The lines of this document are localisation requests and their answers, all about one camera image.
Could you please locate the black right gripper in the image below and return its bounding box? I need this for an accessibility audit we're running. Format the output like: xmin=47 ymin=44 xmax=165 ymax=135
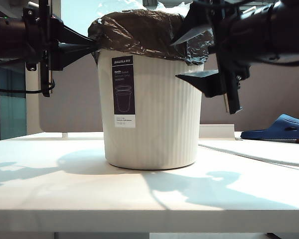
xmin=170 ymin=0 xmax=252 ymax=115

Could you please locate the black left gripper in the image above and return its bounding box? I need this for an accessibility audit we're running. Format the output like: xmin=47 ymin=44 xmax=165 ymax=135
xmin=21 ymin=0 xmax=102 ymax=98

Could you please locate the black garbage bag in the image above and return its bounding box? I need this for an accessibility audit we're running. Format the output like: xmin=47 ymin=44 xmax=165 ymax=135
xmin=87 ymin=8 xmax=215 ymax=67

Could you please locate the white ribbed trash can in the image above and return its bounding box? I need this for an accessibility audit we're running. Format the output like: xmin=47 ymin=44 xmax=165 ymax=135
xmin=97 ymin=48 xmax=205 ymax=171

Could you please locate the crumpled clear plastic waste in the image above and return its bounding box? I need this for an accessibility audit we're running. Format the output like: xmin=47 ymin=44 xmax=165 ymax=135
xmin=97 ymin=0 xmax=190 ymax=16

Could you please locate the black white product label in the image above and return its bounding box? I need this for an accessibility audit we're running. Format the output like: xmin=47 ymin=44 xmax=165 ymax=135
xmin=111 ymin=56 xmax=137 ymax=129

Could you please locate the grey desk partition panel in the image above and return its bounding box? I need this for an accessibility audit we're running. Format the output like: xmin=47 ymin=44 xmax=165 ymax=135
xmin=37 ymin=52 xmax=299 ymax=133

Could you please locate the blue rubber slipper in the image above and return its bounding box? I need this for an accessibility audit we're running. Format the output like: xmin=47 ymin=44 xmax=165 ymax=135
xmin=240 ymin=114 xmax=299 ymax=145

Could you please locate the black cable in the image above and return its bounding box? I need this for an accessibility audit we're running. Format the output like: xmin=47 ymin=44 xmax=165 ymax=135
xmin=0 ymin=57 xmax=57 ymax=95

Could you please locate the white cable tray lid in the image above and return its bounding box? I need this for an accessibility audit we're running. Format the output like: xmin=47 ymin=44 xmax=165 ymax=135
xmin=198 ymin=124 xmax=237 ymax=139

